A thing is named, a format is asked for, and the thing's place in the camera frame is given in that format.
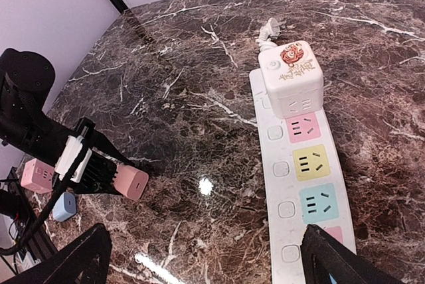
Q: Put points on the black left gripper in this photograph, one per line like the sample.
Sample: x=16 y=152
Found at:
x=100 y=172

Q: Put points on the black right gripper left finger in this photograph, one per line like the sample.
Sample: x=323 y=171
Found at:
x=85 y=259

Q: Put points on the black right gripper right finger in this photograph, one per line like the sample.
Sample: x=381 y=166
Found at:
x=324 y=258

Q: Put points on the small pink charger plug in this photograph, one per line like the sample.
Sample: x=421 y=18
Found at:
x=130 y=181

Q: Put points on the small blue charger plug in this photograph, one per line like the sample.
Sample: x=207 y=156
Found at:
x=65 y=207

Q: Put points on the white multicolour power strip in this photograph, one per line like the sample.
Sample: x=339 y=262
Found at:
x=304 y=183

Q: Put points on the white cube socket adapter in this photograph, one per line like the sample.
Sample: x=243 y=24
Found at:
x=292 y=77

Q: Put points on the pink cube socket adapter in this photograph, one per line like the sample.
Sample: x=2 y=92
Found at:
x=37 y=176

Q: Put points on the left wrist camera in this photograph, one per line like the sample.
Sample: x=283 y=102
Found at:
x=72 y=148

